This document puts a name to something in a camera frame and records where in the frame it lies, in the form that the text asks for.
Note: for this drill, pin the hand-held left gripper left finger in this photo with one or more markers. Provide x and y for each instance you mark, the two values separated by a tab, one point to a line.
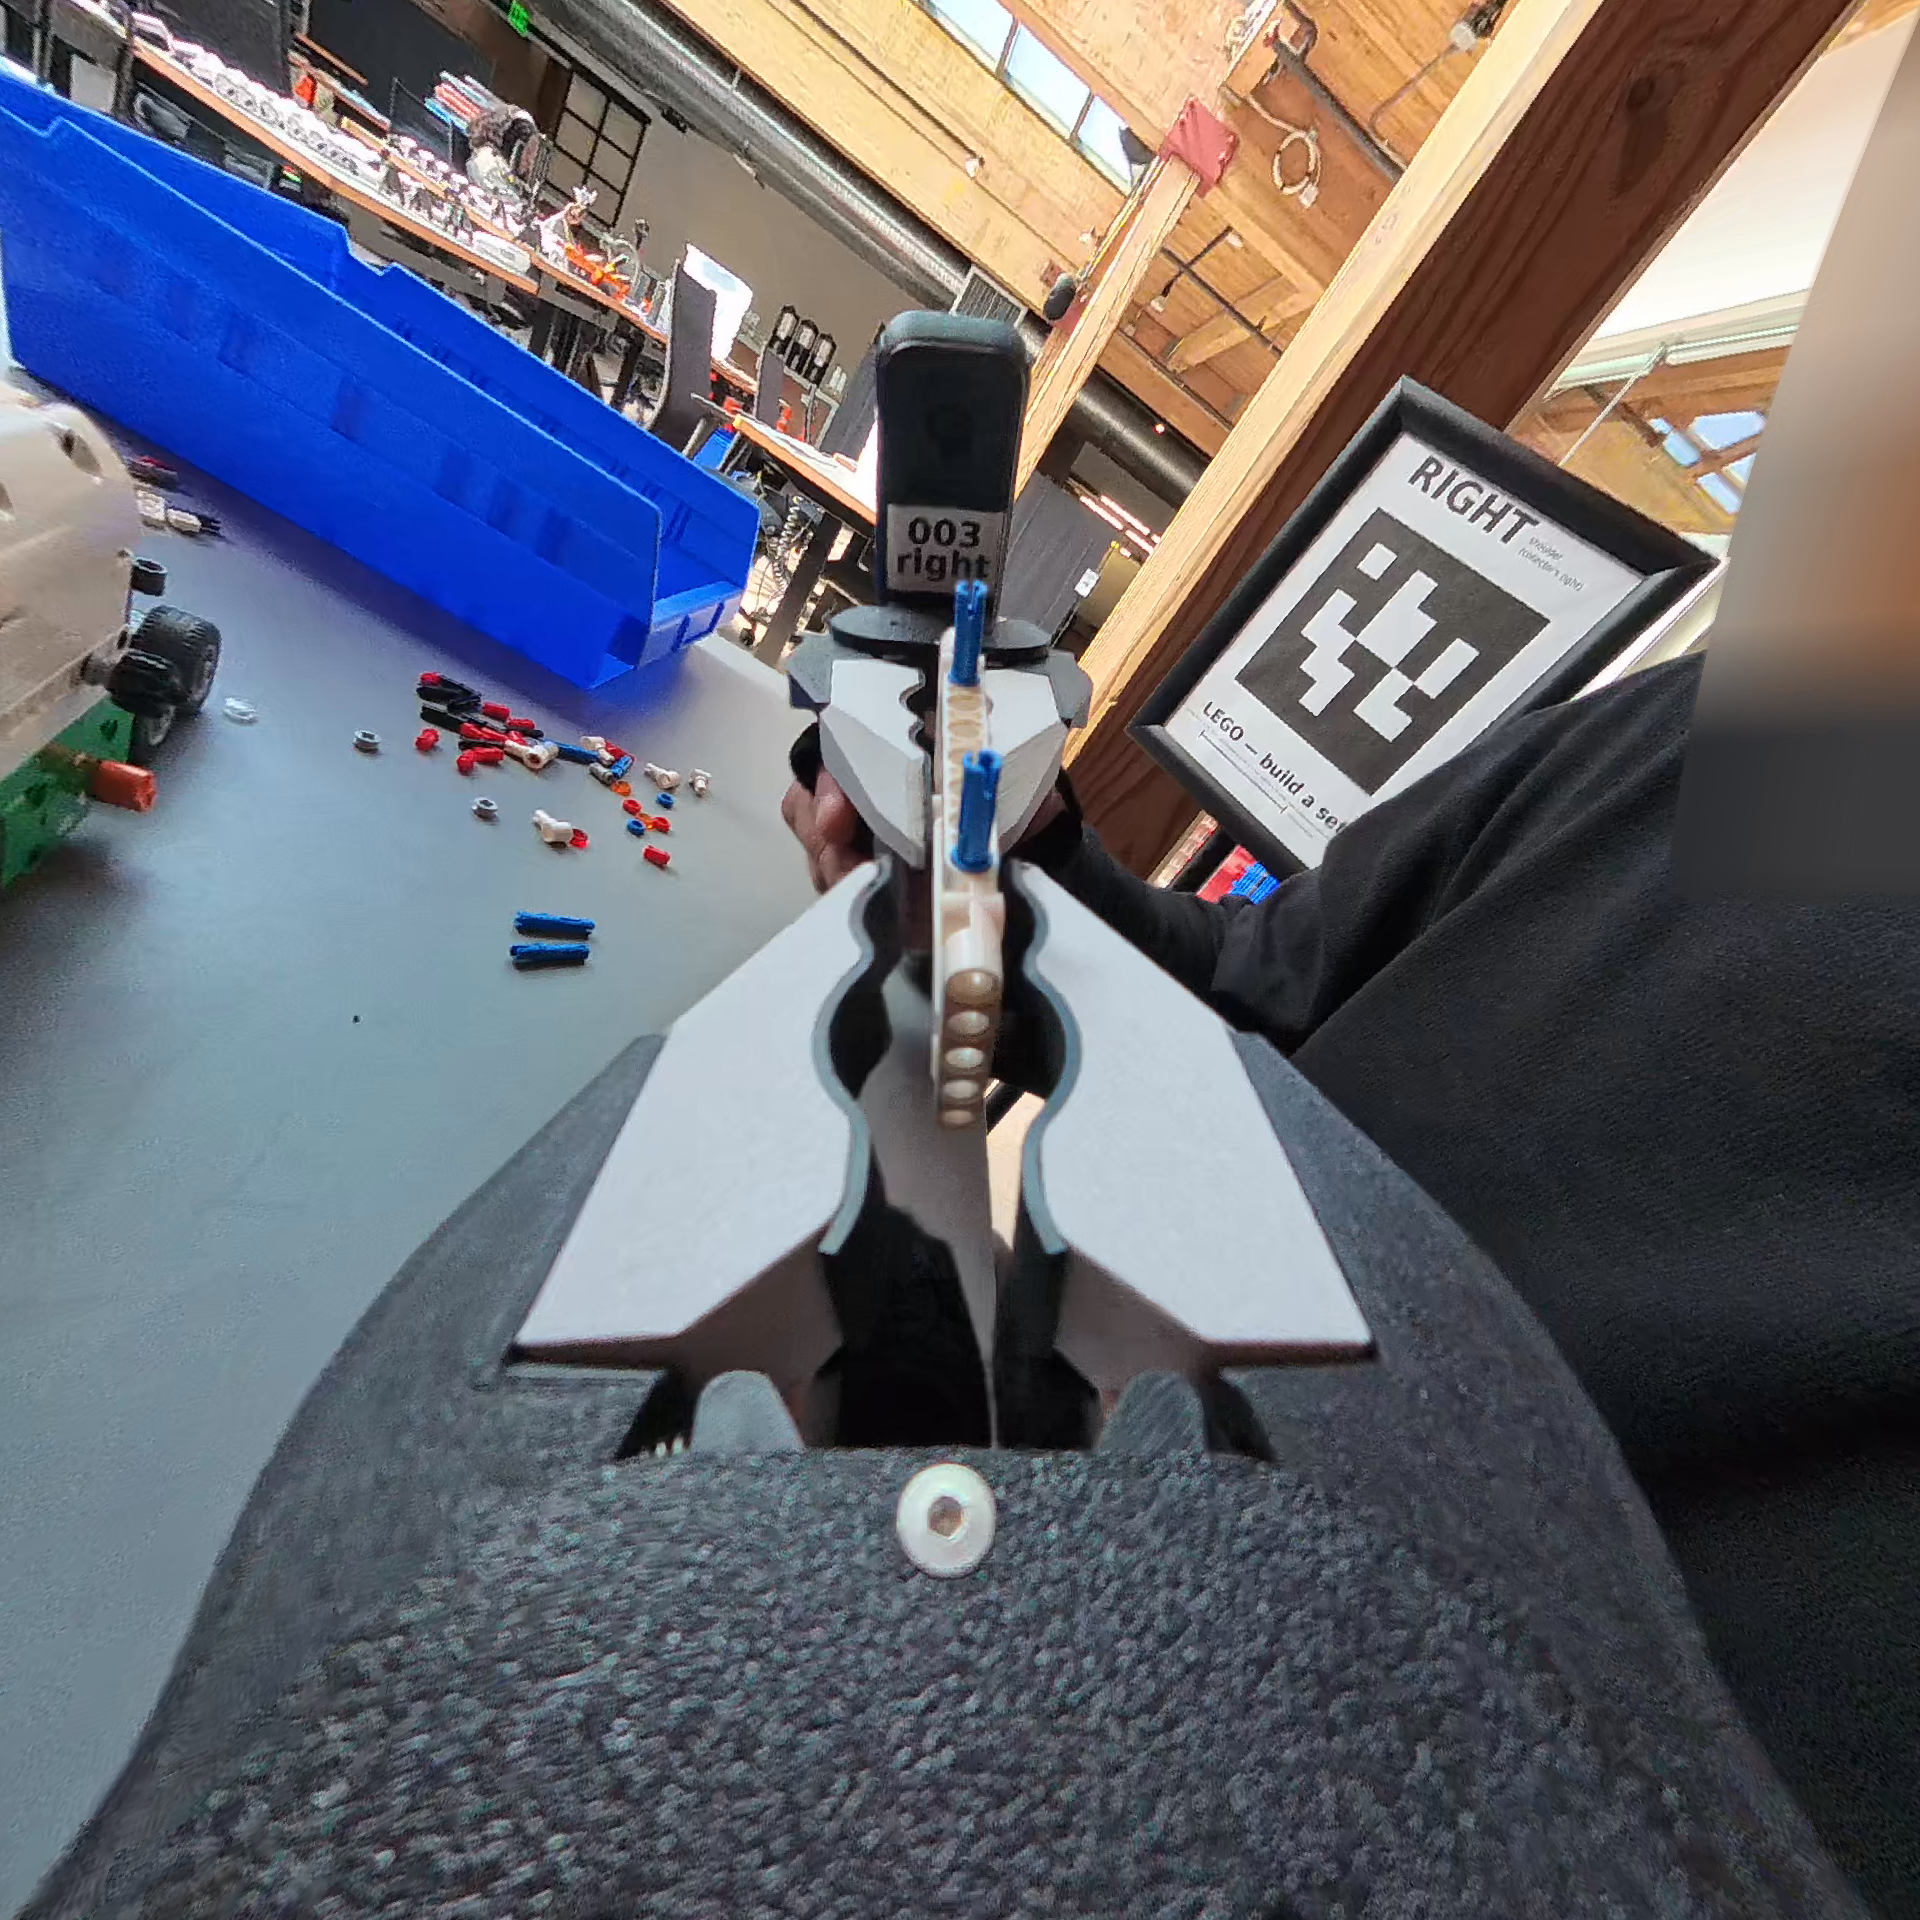
706	1184

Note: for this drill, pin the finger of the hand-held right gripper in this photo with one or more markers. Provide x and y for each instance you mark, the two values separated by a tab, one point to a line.
869	735
1036	735

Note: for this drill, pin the metal ventilation duct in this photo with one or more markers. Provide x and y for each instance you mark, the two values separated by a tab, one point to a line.
780	135

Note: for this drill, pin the person's dark clothing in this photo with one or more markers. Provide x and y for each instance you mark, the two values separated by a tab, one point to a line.
1725	1277

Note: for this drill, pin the red box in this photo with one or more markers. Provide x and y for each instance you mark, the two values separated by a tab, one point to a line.
1237	879

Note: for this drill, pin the cluttered workbench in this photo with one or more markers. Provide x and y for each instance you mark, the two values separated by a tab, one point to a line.
375	166

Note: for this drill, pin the white green lego truck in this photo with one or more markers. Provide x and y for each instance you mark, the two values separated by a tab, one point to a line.
60	525

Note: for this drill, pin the framed marker sign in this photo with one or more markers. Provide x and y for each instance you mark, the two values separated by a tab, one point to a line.
1425	629

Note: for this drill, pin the person's right forearm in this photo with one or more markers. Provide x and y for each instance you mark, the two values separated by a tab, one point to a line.
1350	901

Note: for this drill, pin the white lego beam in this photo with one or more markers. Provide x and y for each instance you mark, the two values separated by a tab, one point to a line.
967	932

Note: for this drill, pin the person's right hand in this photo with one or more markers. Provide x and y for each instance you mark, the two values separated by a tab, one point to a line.
822	832

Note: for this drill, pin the blue plastic bin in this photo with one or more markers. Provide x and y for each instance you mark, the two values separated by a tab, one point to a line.
375	435

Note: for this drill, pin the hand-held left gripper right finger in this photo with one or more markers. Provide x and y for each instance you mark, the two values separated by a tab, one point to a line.
1186	1184

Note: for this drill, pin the blue lego pin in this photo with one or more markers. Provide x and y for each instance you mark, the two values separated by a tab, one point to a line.
548	953
972	622
556	923
978	811

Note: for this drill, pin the pile of small lego pieces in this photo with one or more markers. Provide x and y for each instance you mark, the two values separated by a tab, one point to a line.
487	735

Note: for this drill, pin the cluster of dark lego pieces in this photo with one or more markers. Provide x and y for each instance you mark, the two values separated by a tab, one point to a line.
182	517

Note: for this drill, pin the wooden post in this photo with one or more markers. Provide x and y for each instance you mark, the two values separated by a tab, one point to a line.
1425	255

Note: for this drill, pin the grey office chair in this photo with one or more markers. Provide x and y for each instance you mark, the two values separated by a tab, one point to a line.
692	359

